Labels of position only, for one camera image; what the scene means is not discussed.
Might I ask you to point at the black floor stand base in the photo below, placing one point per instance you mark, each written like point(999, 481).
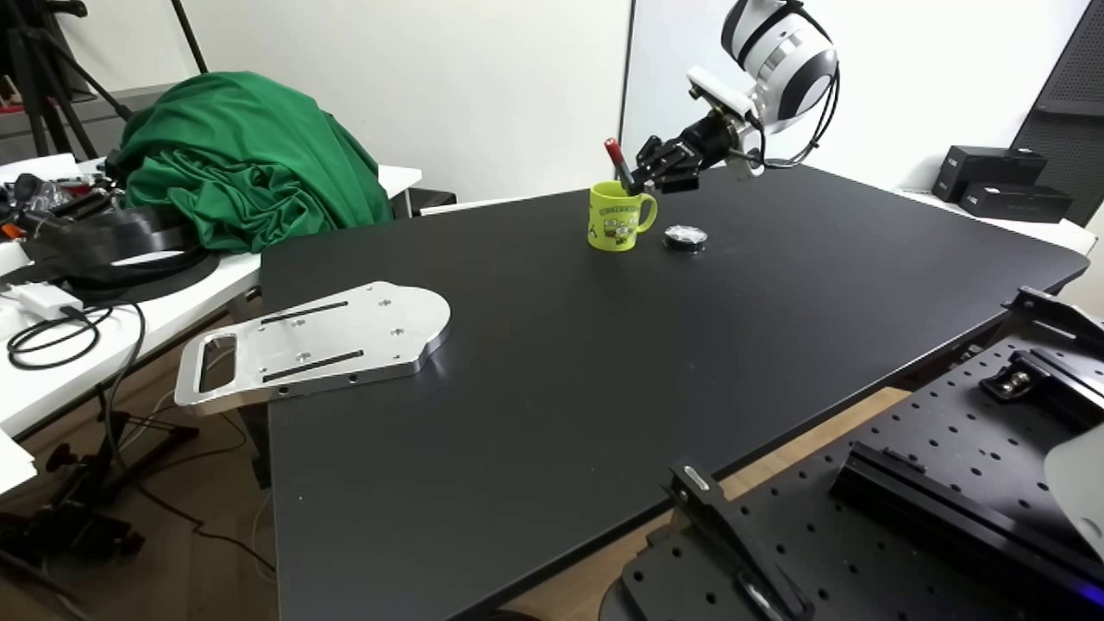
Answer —
point(79, 536)

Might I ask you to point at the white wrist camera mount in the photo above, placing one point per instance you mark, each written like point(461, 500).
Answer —
point(722, 95)

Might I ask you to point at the small silver foil piece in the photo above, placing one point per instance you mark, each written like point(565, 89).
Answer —
point(688, 235)

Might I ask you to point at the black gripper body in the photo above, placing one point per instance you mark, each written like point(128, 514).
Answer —
point(700, 146)

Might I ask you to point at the black metal bracket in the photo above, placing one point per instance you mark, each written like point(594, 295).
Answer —
point(1052, 375)

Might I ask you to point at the black device box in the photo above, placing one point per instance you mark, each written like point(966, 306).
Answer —
point(1017, 205)
point(978, 170)

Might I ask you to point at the white side table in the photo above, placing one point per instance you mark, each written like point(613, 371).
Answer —
point(71, 379)

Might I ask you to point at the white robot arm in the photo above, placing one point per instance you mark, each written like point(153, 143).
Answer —
point(782, 51)

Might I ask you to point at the yellow mug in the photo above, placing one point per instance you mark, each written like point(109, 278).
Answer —
point(614, 226)

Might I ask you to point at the black tripod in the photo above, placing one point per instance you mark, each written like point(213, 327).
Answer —
point(39, 69)

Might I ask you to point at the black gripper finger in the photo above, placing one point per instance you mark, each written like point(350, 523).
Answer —
point(657, 149)
point(665, 178)

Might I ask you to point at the green cloth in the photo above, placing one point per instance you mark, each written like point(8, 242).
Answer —
point(243, 161)

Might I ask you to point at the red marker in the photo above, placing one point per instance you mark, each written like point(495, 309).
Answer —
point(617, 161)

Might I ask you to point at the black clamp bar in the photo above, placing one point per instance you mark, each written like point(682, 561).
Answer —
point(726, 523)

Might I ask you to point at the silver metal plate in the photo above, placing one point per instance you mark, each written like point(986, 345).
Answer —
point(333, 340)

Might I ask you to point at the black perforated breadboard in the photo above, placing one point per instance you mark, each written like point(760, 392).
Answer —
point(829, 540)

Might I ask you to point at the black rail block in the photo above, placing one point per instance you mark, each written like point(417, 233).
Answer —
point(944, 503)

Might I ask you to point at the thin dark pole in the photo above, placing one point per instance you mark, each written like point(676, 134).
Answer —
point(190, 35)
point(625, 69)

